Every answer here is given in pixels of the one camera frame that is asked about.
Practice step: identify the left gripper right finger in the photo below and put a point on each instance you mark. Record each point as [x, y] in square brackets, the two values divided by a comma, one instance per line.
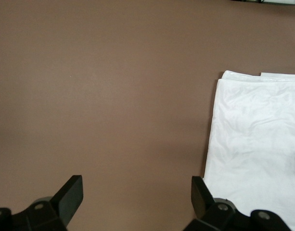
[202, 197]

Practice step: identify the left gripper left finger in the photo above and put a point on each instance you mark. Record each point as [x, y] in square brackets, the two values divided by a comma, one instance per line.
[65, 199]

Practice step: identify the white folded cloth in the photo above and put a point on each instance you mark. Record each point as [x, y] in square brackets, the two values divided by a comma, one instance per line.
[258, 132]

